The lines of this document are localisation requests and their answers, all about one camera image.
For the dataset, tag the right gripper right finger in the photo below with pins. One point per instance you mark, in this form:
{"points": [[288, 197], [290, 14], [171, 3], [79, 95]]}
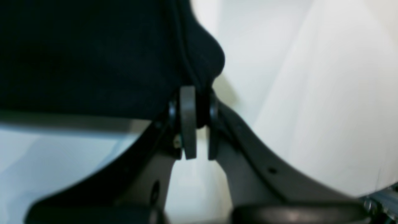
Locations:
{"points": [[265, 189]]}

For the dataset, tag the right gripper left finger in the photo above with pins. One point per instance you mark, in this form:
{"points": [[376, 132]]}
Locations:
{"points": [[132, 189]]}

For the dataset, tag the black T-shirt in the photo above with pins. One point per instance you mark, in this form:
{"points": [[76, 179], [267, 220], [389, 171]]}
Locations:
{"points": [[115, 58]]}

